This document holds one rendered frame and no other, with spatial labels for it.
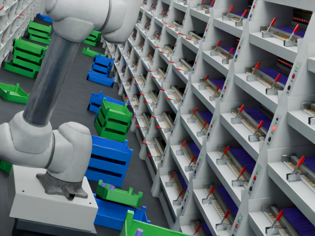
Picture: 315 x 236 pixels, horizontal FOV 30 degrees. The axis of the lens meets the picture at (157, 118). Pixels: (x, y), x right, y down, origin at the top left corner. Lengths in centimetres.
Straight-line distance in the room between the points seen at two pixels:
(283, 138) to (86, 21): 80
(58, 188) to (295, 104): 98
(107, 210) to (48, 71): 123
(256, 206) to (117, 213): 117
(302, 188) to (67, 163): 93
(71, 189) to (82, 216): 11
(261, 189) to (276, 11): 94
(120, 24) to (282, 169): 75
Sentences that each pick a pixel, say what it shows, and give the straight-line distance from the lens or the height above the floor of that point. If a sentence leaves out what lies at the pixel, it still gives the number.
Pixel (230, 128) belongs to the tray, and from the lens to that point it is 260.
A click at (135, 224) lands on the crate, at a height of 52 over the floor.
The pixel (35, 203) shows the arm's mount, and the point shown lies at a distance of 233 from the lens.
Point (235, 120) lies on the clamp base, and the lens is 259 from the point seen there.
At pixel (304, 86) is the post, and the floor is 103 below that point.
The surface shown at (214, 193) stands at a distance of 274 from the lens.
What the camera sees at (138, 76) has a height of 36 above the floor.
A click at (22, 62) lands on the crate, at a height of 11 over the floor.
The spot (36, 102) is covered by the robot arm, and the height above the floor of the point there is 66.
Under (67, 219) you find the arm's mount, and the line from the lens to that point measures 237.
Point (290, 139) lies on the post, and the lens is 213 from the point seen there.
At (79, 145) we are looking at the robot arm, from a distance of 233.
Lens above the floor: 119
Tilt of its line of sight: 12 degrees down
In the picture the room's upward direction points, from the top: 18 degrees clockwise
